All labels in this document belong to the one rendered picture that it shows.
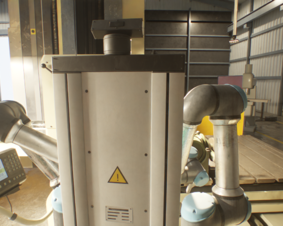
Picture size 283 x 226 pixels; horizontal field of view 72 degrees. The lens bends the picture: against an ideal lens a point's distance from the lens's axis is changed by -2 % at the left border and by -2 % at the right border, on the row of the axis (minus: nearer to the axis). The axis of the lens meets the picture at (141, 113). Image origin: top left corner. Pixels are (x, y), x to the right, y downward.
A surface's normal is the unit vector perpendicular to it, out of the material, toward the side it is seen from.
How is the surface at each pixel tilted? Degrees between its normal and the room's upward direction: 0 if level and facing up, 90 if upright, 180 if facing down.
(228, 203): 82
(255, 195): 90
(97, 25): 61
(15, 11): 90
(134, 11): 90
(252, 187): 90
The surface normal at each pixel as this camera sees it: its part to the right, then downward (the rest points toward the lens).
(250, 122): -0.57, 0.13
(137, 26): -0.11, -0.33
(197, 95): -0.50, -0.34
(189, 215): -0.72, 0.07
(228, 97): 0.28, -0.11
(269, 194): 0.02, 0.16
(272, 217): 0.00, -0.99
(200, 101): -0.27, -0.01
